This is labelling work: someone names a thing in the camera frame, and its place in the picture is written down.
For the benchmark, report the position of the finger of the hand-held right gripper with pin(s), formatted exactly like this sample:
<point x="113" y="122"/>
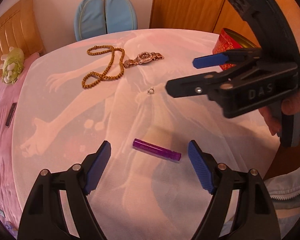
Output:
<point x="210" y="60"/>
<point x="187" y="87"/>

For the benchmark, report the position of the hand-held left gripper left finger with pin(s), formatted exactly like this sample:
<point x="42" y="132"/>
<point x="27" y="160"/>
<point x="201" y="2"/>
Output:
<point x="97" y="167"/>

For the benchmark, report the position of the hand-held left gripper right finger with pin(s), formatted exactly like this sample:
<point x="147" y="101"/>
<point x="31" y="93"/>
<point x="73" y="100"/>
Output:
<point x="200" y="167"/>

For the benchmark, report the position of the round gold tin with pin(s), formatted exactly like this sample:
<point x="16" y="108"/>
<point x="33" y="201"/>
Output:
<point x="227" y="42"/>

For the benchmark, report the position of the purple tube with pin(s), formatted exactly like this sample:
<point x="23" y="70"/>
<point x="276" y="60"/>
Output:
<point x="155" y="149"/>

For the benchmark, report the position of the person's right hand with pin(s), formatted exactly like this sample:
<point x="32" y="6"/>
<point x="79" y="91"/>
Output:
<point x="293" y="107"/>

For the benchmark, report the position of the printed tablecloth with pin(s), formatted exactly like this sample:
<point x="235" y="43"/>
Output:
<point x="77" y="120"/>

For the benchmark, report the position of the gold wristwatch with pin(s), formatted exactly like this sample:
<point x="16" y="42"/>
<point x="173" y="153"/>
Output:
<point x="143" y="58"/>

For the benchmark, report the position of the wooden wardrobe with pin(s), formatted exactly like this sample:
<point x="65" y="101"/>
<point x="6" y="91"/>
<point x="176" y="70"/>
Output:
<point x="190" y="5"/>

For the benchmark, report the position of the grey hoodie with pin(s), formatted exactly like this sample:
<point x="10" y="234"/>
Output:
<point x="285" y="187"/>

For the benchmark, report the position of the pink bedsheet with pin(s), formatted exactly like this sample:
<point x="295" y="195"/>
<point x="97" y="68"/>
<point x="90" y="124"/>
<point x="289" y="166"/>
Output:
<point x="0" y="142"/>

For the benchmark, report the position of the black smartphone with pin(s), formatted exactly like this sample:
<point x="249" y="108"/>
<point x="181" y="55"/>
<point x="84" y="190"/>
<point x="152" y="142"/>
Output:
<point x="11" y="115"/>

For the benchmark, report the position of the blue chair backrest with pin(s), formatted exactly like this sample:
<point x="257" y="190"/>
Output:
<point x="92" y="17"/>

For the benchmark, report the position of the green plush toy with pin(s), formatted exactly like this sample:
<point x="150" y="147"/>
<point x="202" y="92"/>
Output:
<point x="12" y="65"/>

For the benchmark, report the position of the wooden bed headboard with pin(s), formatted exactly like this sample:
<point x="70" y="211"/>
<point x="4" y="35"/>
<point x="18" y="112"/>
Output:
<point x="12" y="30"/>

